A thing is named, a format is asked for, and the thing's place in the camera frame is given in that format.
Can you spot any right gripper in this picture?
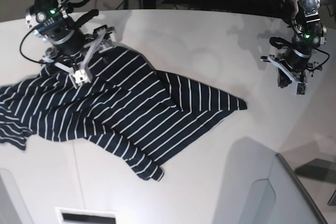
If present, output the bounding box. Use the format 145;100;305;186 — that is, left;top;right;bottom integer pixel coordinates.
34;15;115;76

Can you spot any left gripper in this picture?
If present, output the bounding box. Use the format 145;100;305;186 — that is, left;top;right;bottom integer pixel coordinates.
260;47;312;95

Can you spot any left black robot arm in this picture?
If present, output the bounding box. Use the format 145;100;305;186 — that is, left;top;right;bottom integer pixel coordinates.
260;0;327;95

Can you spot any navy white striped t-shirt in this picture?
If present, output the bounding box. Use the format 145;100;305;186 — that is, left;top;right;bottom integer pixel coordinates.
1;46;247;181

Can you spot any grey robot base cover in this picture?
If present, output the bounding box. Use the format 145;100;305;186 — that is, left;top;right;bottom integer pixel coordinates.
212;137;327;223
1;168;34;223

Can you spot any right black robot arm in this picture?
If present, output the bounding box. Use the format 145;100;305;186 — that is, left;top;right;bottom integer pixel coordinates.
25;0;114;88

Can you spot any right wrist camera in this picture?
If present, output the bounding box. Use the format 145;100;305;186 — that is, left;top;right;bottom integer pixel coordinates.
69;69;92;89

